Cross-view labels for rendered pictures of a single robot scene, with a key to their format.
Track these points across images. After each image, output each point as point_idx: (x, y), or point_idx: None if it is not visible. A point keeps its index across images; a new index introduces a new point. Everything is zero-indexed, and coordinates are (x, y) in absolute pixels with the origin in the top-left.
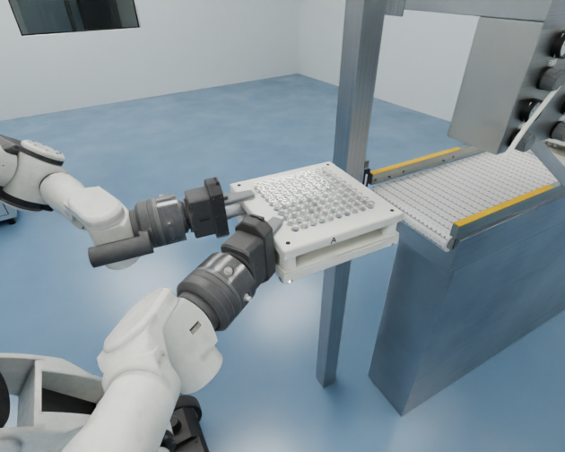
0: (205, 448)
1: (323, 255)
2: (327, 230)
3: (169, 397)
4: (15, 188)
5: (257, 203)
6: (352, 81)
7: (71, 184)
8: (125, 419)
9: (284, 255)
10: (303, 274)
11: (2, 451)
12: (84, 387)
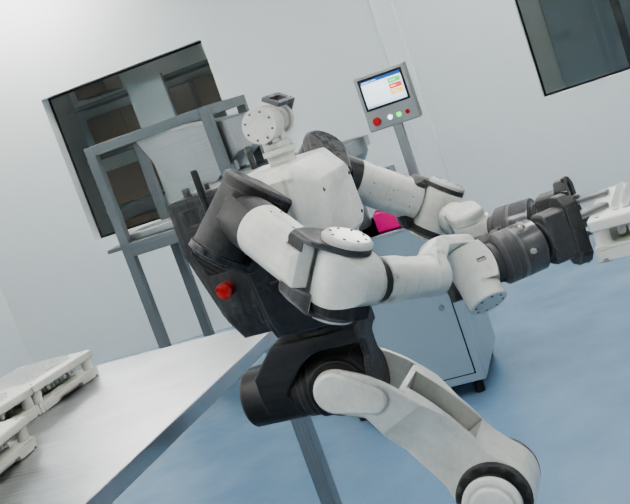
0: None
1: None
2: None
3: (437, 267)
4: (421, 219)
5: (606, 198)
6: None
7: None
8: (407, 257)
9: (589, 226)
10: (621, 254)
11: (375, 397)
12: (451, 408)
